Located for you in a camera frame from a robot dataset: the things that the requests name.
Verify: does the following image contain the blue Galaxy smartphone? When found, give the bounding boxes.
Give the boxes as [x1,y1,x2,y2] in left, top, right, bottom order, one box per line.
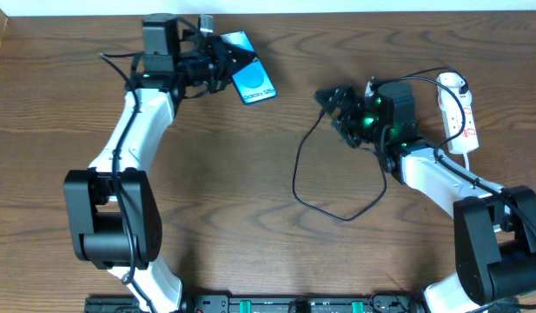
[222,31,277,105]

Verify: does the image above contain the black USB charging cable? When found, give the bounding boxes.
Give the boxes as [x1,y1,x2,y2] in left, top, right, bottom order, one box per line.
[291,65,470,223]

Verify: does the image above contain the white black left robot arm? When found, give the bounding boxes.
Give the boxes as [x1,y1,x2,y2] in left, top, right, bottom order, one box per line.
[63,13,258,312]

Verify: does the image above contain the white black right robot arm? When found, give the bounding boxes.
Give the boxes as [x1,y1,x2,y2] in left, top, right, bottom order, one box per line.
[314,82,536,312]

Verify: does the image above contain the white USB charger plug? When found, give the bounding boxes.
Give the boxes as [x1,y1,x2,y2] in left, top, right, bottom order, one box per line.
[436,71,469,97]

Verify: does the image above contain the white power strip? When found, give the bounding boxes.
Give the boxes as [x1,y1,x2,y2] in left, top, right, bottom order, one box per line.
[438,91,480,155]

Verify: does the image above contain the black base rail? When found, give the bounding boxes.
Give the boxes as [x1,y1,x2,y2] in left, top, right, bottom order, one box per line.
[83,295,414,313]

